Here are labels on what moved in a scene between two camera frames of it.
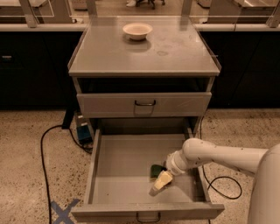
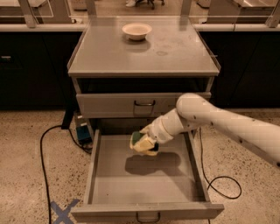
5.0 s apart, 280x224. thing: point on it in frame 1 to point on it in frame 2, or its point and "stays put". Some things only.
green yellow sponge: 156,171 to 135,136
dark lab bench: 34,60 stays put
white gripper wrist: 172,166 to 157,131
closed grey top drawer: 142,105 stays put
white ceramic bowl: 136,31 stays put
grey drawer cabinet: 144,74 stays put
